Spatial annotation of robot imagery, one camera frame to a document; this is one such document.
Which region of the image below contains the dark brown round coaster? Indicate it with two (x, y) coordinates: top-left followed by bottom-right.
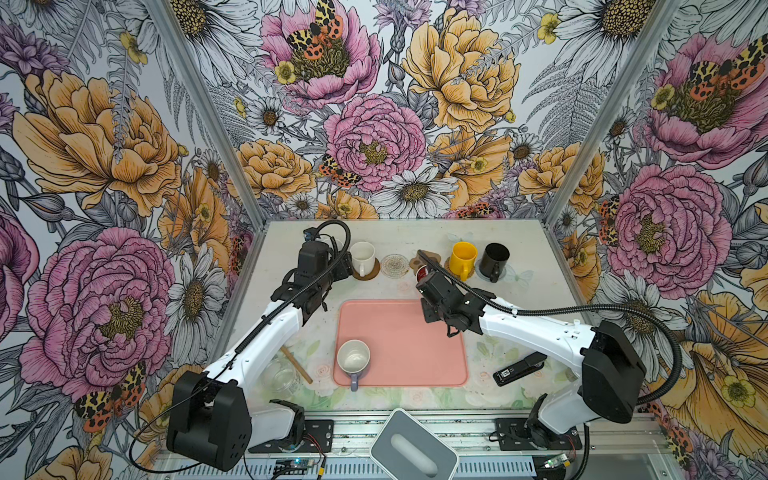
(353, 258), (381, 281)

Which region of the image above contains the yellow mug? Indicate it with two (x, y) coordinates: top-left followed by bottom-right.
(449, 241), (478, 276)

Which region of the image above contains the red inside white mug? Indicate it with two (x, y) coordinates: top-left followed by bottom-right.
(416, 265), (430, 282)

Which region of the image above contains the white patterned round coaster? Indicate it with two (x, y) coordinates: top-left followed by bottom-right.
(380, 254), (410, 279)

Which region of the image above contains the paw shaped cork coaster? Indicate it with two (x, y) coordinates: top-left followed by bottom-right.
(409, 250), (441, 275)

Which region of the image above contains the black mug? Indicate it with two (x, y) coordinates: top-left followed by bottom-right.
(479, 243), (510, 283)

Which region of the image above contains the white mug purple handle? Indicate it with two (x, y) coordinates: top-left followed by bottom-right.
(336, 339), (371, 392)

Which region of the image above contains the woven rattan round coaster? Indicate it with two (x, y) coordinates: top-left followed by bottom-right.
(443, 258), (476, 281)

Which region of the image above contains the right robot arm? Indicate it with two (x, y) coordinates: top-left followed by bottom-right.
(416, 272), (645, 445)

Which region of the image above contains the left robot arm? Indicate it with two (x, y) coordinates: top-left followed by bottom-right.
(166, 240), (352, 471)

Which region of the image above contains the pink tray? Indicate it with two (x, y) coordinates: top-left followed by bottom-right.
(336, 299), (469, 388)

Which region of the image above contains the black stapler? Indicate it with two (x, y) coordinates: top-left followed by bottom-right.
(493, 352), (547, 387)

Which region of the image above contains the wooden mallet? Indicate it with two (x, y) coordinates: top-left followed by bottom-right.
(280, 346), (314, 385)

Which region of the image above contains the clear glass jar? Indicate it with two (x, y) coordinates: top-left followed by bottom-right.
(264, 358), (302, 399)

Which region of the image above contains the grey tissue box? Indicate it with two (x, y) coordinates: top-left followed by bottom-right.
(370, 408), (459, 480)

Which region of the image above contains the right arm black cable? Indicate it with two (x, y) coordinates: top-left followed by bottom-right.
(416, 250), (684, 480)

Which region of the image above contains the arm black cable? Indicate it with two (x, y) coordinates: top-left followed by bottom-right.
(127, 218), (353, 475)
(416, 250), (684, 480)

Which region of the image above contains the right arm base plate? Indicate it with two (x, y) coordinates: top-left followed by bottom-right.
(489, 417), (582, 451)

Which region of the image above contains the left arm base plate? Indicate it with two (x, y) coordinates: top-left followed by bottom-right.
(248, 419), (335, 454)

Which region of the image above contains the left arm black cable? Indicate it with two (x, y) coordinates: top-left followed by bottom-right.
(127, 218), (353, 475)

